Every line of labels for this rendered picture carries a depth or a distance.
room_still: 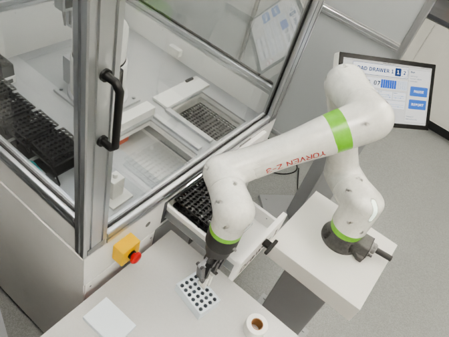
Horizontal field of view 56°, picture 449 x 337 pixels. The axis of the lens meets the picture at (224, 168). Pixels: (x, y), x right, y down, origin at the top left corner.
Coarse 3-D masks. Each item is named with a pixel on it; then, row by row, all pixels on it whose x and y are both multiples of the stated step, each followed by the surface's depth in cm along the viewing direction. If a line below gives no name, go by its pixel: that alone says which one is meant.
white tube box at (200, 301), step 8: (184, 280) 135; (192, 280) 137; (176, 288) 134; (184, 288) 133; (192, 288) 134; (200, 288) 135; (208, 288) 135; (184, 296) 132; (192, 296) 132; (200, 296) 133; (208, 296) 133; (216, 296) 134; (192, 304) 130; (200, 304) 131; (208, 304) 131; (216, 304) 133; (192, 312) 132; (200, 312) 129
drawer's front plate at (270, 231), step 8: (280, 216) 146; (272, 224) 143; (280, 224) 147; (264, 232) 139; (272, 232) 143; (256, 240) 136; (264, 240) 139; (256, 248) 135; (248, 256) 131; (240, 264) 129; (248, 264) 142; (232, 272) 133; (240, 272) 138; (232, 280) 135
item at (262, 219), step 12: (168, 204) 142; (168, 216) 144; (180, 216) 140; (264, 216) 151; (180, 228) 142; (192, 228) 139; (252, 228) 151; (264, 228) 153; (204, 240) 138; (240, 240) 146; (252, 240) 148; (240, 252) 143; (228, 264) 136
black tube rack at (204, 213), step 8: (200, 184) 151; (184, 192) 147; (192, 192) 148; (200, 192) 149; (176, 200) 144; (184, 200) 148; (192, 200) 145; (200, 200) 150; (208, 200) 147; (176, 208) 146; (184, 208) 146; (192, 208) 143; (200, 208) 144; (208, 208) 145; (192, 216) 144; (200, 216) 141; (208, 216) 146; (200, 224) 143; (208, 224) 140
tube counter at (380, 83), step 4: (376, 80) 191; (380, 80) 192; (384, 80) 193; (388, 80) 193; (392, 80) 194; (396, 80) 194; (376, 84) 192; (380, 84) 192; (384, 84) 193; (388, 84) 194; (392, 84) 194; (396, 84) 195; (400, 84) 195; (404, 84) 196; (384, 88) 193; (388, 88) 194; (392, 88) 194; (396, 88) 195; (400, 88) 196; (404, 88) 196
